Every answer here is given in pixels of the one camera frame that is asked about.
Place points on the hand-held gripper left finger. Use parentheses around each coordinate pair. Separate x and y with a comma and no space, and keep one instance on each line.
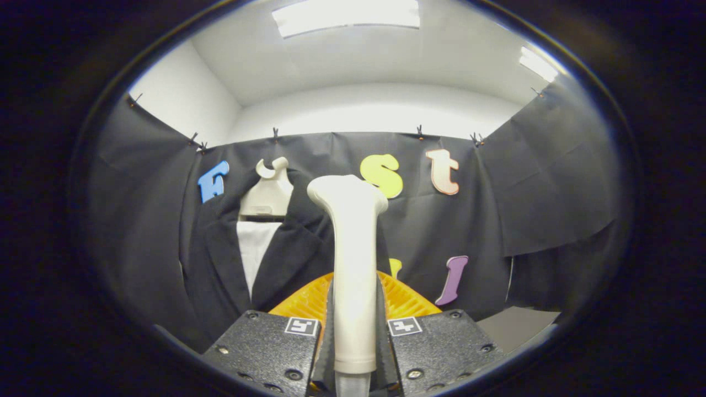
(265,347)

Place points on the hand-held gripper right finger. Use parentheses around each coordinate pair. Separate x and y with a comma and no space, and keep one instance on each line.
(441,347)

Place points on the black blazer jacket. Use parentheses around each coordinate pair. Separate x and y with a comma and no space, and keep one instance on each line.
(298,253)

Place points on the white shirt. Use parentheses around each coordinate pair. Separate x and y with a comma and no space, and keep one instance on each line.
(255,248)

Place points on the white garment steamer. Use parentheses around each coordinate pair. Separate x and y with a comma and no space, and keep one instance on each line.
(353,264)

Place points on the white steamer hanger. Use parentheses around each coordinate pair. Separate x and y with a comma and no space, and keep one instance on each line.
(268,196)

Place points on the grey and beige cabinet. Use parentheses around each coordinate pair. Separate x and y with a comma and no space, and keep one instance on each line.
(518,325)

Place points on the black backdrop cloth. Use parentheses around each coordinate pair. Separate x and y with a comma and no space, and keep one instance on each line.
(551,182)

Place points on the row of black clips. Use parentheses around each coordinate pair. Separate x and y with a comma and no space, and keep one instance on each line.
(420,132)

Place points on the narrow ceiling light panel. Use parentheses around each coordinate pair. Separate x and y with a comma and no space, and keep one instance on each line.
(538,63)

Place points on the large ceiling light panel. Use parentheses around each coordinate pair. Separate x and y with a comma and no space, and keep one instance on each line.
(347,15)

